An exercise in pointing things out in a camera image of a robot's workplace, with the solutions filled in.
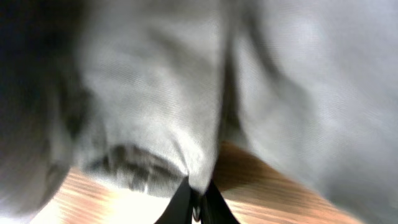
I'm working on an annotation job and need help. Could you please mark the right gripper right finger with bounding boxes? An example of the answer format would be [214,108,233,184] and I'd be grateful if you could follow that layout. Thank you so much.
[201,181,239,224]

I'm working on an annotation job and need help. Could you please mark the grey shorts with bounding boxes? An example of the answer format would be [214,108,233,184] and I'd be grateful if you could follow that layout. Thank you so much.
[1,0,397,223]

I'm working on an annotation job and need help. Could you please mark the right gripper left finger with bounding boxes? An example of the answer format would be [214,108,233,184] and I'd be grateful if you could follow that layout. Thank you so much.
[155,177,193,224]

